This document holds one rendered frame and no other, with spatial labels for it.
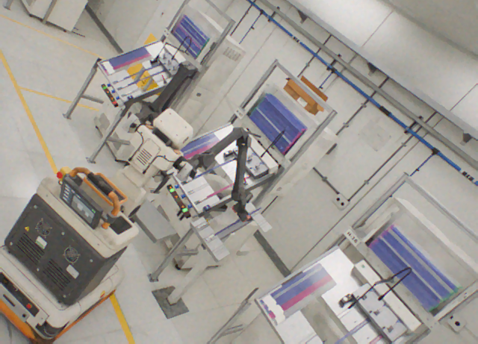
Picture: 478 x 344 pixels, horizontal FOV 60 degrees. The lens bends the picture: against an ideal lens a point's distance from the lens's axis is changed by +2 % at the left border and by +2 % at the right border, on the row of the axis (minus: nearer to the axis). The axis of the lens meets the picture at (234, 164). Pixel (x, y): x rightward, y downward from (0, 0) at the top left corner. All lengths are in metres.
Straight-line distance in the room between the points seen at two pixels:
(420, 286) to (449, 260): 0.28
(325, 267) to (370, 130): 2.07
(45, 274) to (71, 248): 0.23
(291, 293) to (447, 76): 2.74
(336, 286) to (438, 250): 0.68
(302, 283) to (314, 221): 1.94
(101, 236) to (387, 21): 3.82
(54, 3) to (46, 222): 4.98
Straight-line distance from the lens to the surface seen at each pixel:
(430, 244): 2.99
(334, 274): 2.94
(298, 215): 4.82
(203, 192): 3.19
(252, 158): 3.32
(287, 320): 2.77
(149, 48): 4.58
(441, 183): 4.34
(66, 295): 2.49
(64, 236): 2.36
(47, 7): 7.05
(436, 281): 2.80
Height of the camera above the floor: 2.13
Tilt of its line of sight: 19 degrees down
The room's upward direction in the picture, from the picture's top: 39 degrees clockwise
